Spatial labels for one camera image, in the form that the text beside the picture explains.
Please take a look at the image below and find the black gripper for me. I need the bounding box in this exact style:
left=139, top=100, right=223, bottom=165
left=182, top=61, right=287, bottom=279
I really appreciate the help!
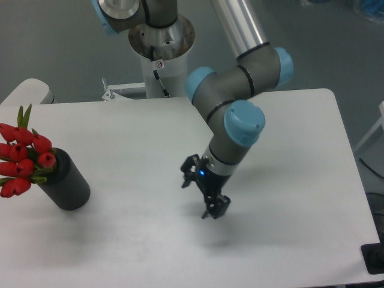
left=180, top=154, right=233, bottom=219

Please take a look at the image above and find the red tulip bouquet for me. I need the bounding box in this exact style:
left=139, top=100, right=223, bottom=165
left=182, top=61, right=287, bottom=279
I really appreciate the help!
left=1, top=105, right=58, bottom=198

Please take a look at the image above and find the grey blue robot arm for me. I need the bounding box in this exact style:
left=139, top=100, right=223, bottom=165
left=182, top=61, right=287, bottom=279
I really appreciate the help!
left=92, top=1, right=293, bottom=218

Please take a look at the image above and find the black ribbed cylindrical vase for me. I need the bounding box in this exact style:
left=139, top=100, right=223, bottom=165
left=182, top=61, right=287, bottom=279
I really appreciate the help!
left=38, top=148, right=91, bottom=211

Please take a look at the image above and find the black device at table edge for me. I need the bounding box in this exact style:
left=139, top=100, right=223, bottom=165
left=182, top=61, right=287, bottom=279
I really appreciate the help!
left=361, top=243, right=383, bottom=275

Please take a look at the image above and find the white rounded side table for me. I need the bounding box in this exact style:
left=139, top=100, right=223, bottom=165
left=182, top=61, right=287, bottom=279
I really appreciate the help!
left=1, top=78, right=56, bottom=107

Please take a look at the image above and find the blue plastic bag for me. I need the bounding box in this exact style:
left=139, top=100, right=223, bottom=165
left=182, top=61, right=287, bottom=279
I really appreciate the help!
left=299, top=0, right=384, bottom=24

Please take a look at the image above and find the black pedestal cable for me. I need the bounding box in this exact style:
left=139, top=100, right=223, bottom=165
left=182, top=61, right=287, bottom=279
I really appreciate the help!
left=149, top=45, right=172, bottom=98

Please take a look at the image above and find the white pedestal base frame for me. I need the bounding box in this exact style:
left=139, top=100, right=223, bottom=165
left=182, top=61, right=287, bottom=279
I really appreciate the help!
left=101, top=78, right=187, bottom=101

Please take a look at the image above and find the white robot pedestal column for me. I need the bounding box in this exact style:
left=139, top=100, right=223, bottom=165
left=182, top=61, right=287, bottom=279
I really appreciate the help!
left=128, top=14, right=195, bottom=91

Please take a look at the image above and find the black floor cable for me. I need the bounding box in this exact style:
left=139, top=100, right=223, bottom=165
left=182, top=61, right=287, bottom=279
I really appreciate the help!
left=359, top=158, right=384, bottom=178

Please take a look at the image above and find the white frame at right edge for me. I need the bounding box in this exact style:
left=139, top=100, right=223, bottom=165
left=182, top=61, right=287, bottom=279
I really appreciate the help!
left=353, top=102, right=383, bottom=157

